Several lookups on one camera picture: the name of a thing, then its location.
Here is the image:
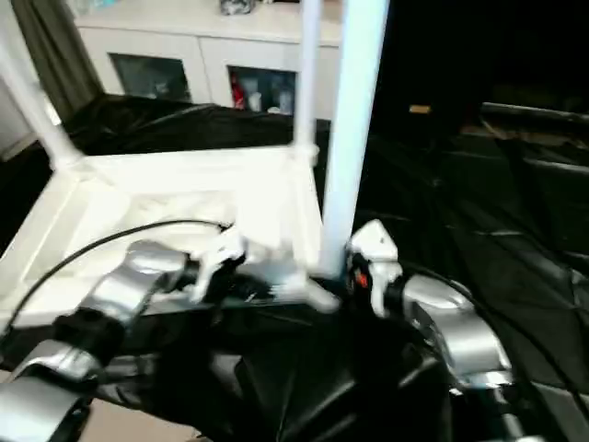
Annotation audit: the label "white plastic table top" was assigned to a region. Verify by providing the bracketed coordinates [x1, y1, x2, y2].
[0, 142, 342, 329]

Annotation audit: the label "white plastic table leg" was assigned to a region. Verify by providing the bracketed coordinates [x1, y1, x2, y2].
[294, 0, 324, 161]
[0, 27, 87, 170]
[317, 0, 393, 281]

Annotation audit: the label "black plastic mat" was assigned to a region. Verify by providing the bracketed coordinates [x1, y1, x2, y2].
[0, 89, 589, 442]

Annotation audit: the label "red box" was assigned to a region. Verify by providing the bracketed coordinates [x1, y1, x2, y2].
[229, 73, 246, 108]

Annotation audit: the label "white glass-door cabinet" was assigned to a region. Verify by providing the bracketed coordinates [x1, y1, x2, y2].
[73, 0, 347, 117]

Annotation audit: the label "large black box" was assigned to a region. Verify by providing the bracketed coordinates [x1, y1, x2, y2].
[367, 0, 589, 138]

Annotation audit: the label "grey-brown curtain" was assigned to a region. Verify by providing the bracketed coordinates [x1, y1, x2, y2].
[11, 0, 106, 117]

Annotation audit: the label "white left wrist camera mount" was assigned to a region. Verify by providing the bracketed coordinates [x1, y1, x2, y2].
[195, 224, 250, 304]

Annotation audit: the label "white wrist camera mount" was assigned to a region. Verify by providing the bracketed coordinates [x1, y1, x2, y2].
[347, 218, 405, 320]
[195, 224, 250, 304]

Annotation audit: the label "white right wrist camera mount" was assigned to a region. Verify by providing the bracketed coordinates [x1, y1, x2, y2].
[347, 218, 405, 320]

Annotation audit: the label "dark horizontal metal rail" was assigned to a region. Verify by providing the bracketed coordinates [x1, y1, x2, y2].
[480, 102, 589, 126]

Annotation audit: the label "black cord coil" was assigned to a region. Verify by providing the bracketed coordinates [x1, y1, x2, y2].
[219, 0, 258, 16]

